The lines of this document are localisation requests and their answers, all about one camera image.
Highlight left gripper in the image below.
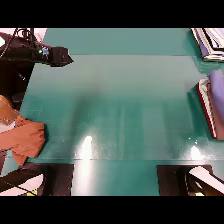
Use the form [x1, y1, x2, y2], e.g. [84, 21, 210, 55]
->
[49, 46, 71, 67]

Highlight orange garment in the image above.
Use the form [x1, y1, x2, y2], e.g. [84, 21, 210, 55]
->
[0, 115, 47, 167]

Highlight red garment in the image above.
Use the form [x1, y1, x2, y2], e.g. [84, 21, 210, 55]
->
[195, 83, 218, 140]

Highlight brown garment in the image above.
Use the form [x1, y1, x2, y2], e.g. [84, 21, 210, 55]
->
[204, 81, 224, 141]

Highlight black cable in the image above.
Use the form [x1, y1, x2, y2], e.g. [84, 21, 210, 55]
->
[13, 28, 36, 46]

